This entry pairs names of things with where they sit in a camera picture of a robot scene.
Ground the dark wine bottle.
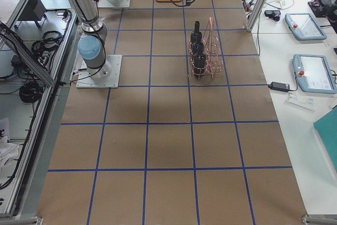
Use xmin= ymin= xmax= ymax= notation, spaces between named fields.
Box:
xmin=190 ymin=21 xmax=202 ymax=44
xmin=191 ymin=42 xmax=204 ymax=56
xmin=193 ymin=53 xmax=206 ymax=79

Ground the far teach pendant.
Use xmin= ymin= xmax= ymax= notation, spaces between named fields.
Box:
xmin=285 ymin=13 xmax=327 ymax=41

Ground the teach pendant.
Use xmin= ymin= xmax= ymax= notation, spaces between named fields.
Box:
xmin=293 ymin=54 xmax=336 ymax=94
xmin=285 ymin=13 xmax=327 ymax=41

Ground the black power adapter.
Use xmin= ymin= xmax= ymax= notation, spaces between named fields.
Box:
xmin=268 ymin=82 xmax=290 ymax=92

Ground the near teach pendant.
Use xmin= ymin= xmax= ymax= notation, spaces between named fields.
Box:
xmin=293 ymin=54 xmax=336 ymax=94

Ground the clear acrylic piece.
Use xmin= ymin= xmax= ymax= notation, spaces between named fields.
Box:
xmin=285 ymin=92 xmax=315 ymax=111

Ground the teal board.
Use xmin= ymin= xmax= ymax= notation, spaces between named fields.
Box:
xmin=313 ymin=108 xmax=336 ymax=171

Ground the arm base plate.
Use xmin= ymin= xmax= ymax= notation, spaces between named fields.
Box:
xmin=98 ymin=0 xmax=131 ymax=9
xmin=76 ymin=55 xmax=123 ymax=89

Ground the copper wire bottle basket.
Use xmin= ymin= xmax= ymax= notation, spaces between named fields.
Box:
xmin=189 ymin=17 xmax=223 ymax=80

